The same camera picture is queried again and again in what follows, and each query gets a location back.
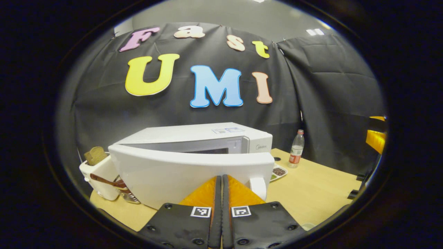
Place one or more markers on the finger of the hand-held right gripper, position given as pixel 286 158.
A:
pixel 376 141
pixel 378 119

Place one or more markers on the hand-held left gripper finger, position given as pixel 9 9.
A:
pixel 225 214
pixel 217 214

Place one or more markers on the clear bottle with red label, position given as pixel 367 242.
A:
pixel 296 152

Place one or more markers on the small ceiling light panel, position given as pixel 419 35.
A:
pixel 315 32

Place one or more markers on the white microwave oven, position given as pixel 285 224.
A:
pixel 173 173

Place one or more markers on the white compartment snack tray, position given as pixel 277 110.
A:
pixel 278 172

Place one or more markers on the black backdrop cloth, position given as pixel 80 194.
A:
pixel 328 86

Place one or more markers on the white toaster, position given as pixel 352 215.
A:
pixel 100 173

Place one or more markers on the brown utensil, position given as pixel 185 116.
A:
pixel 104 180

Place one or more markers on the brown bread slice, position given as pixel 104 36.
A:
pixel 96 155

